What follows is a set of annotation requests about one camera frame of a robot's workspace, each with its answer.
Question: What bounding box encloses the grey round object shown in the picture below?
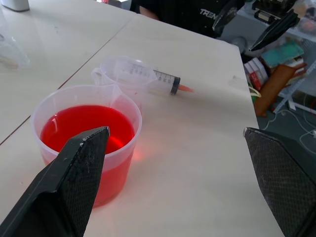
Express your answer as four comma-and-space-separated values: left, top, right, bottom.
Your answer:
231, 36, 249, 54

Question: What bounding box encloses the person in black shirt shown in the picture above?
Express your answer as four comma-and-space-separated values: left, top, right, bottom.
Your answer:
129, 0, 245, 39

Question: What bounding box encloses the stack of red white books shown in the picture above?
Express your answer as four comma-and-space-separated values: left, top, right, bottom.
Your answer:
243, 57, 269, 91

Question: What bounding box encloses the white metal rack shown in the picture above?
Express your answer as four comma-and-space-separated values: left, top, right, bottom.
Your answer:
272, 37, 316, 115

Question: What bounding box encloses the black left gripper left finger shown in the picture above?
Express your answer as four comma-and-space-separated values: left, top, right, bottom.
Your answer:
0, 126, 111, 237

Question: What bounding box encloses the clear plastic bag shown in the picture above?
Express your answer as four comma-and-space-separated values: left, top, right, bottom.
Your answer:
0, 31, 31, 70

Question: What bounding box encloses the clear syringe with black plunger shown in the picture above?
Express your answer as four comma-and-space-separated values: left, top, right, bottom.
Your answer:
147, 69, 196, 97

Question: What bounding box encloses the green book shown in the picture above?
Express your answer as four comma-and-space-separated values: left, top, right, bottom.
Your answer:
260, 40, 306, 69

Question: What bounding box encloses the white cable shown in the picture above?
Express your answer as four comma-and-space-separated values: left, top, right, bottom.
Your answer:
261, 108, 316, 155

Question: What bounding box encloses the beaker of red liquid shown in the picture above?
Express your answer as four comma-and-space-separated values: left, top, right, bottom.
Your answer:
31, 84, 143, 208

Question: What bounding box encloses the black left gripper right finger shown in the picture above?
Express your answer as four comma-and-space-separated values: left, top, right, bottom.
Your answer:
242, 127, 316, 237

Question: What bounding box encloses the small clear measuring cup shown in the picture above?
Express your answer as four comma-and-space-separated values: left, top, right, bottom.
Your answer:
91, 56, 158, 110

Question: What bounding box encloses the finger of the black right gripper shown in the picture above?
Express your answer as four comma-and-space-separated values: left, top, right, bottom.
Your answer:
248, 10, 301, 52
212, 0, 239, 32

